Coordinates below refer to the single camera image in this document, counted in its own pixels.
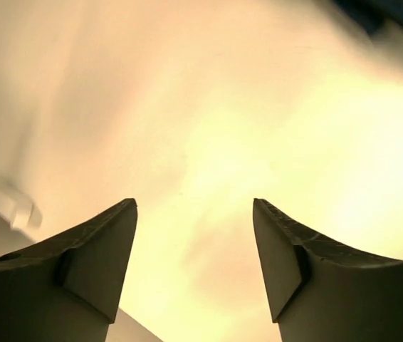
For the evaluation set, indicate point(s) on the white left rack foot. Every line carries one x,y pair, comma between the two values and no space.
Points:
17,208

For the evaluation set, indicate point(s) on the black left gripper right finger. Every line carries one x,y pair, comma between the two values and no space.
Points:
319,289

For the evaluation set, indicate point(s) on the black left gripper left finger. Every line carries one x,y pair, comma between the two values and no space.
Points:
68,287

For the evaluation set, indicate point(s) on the dark blue denim trousers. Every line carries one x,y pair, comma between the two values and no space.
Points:
372,15

